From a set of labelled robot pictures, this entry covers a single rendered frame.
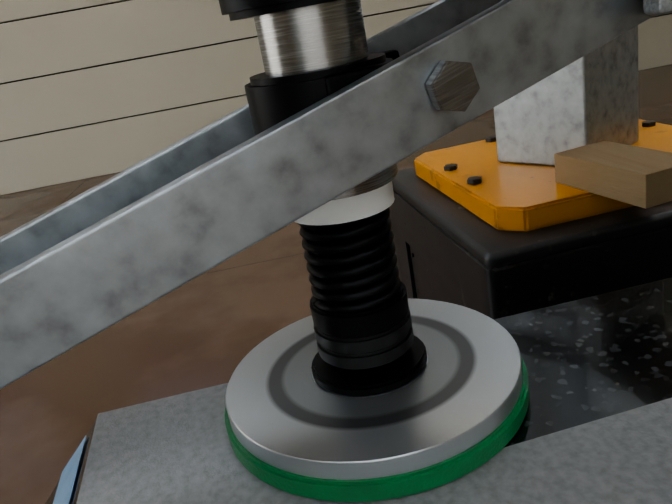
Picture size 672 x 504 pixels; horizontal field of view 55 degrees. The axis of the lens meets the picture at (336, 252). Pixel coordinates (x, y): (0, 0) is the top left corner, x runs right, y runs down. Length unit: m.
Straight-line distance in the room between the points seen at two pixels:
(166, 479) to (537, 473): 0.24
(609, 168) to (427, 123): 0.68
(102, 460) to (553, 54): 0.40
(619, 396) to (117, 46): 6.17
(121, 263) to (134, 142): 6.19
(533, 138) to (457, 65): 0.88
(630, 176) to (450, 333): 0.56
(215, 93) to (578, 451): 6.07
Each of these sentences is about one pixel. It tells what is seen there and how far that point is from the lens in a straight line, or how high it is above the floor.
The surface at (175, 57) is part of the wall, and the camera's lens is 6.38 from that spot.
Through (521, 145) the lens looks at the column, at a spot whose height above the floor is 0.82.
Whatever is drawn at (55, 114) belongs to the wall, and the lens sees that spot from 6.65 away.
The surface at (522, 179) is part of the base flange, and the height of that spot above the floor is 0.78.
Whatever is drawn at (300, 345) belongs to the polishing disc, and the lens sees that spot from 0.51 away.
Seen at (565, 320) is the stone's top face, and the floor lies 0.84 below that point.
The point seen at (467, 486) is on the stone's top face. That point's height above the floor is 0.84.
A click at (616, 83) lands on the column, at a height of 0.91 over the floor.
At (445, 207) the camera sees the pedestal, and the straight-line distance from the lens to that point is 1.20.
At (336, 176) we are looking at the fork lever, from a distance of 0.35.
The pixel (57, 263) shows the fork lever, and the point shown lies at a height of 1.02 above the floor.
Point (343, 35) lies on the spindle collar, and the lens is 0.38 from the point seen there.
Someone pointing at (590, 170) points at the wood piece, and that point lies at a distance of 1.06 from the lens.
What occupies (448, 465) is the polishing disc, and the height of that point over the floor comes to 0.85.
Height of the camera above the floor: 1.11
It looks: 21 degrees down
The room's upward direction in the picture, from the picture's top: 10 degrees counter-clockwise
